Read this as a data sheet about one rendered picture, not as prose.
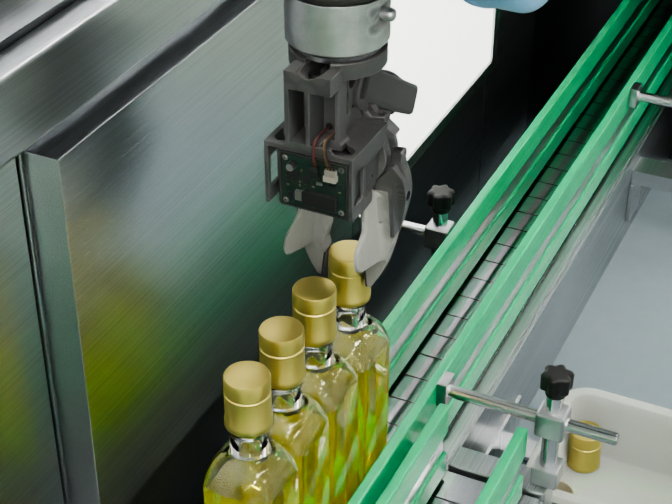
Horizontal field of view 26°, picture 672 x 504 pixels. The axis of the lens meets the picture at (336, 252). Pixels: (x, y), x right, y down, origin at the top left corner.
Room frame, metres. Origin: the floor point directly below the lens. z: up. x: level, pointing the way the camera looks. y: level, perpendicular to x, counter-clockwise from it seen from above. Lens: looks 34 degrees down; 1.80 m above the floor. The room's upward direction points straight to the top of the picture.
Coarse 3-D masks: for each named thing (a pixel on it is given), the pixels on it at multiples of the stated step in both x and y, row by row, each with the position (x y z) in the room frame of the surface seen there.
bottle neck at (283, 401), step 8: (272, 392) 0.84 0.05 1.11; (280, 392) 0.84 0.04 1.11; (288, 392) 0.84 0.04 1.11; (296, 392) 0.85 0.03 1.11; (272, 400) 0.84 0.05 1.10; (280, 400) 0.84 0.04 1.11; (288, 400) 0.84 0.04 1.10; (296, 400) 0.85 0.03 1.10; (272, 408) 0.84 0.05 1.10; (280, 408) 0.84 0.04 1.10; (288, 408) 0.84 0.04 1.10; (296, 408) 0.85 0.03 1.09
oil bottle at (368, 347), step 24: (360, 336) 0.94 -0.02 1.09; (384, 336) 0.96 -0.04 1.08; (360, 360) 0.93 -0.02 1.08; (384, 360) 0.96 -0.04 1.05; (360, 384) 0.92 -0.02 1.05; (384, 384) 0.96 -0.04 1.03; (360, 408) 0.92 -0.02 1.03; (384, 408) 0.96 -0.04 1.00; (360, 432) 0.92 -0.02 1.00; (384, 432) 0.96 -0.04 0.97; (360, 456) 0.92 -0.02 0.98; (360, 480) 0.92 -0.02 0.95
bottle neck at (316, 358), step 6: (306, 348) 0.90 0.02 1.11; (312, 348) 0.89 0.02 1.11; (318, 348) 0.89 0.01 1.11; (324, 348) 0.90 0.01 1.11; (330, 348) 0.90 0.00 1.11; (306, 354) 0.90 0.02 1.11; (312, 354) 0.89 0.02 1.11; (318, 354) 0.89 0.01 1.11; (324, 354) 0.90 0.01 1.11; (330, 354) 0.90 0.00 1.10; (306, 360) 0.90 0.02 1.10; (312, 360) 0.89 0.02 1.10; (318, 360) 0.89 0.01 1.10; (324, 360) 0.90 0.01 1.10; (330, 360) 0.90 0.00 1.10; (306, 366) 0.90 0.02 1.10; (312, 366) 0.89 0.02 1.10; (318, 366) 0.89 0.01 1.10; (324, 366) 0.90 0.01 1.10
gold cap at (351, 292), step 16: (352, 240) 0.97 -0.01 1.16; (336, 256) 0.95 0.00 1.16; (352, 256) 0.95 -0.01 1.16; (336, 272) 0.95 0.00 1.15; (352, 272) 0.94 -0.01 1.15; (336, 288) 0.95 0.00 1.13; (352, 288) 0.94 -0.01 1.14; (368, 288) 0.95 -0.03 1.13; (336, 304) 0.94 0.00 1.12; (352, 304) 0.94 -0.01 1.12
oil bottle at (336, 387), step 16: (336, 352) 0.92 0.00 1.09; (336, 368) 0.90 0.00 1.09; (352, 368) 0.91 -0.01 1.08; (304, 384) 0.89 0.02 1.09; (320, 384) 0.88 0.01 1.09; (336, 384) 0.89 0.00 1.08; (352, 384) 0.91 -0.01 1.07; (320, 400) 0.88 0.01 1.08; (336, 400) 0.88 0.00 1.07; (352, 400) 0.91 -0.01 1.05; (336, 416) 0.88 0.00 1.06; (352, 416) 0.91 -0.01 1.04; (336, 432) 0.88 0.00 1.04; (352, 432) 0.91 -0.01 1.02; (336, 448) 0.88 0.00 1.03; (352, 448) 0.91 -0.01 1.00; (336, 464) 0.88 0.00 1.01; (352, 464) 0.91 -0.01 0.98; (336, 480) 0.88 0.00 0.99; (352, 480) 0.91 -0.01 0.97; (336, 496) 0.88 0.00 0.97
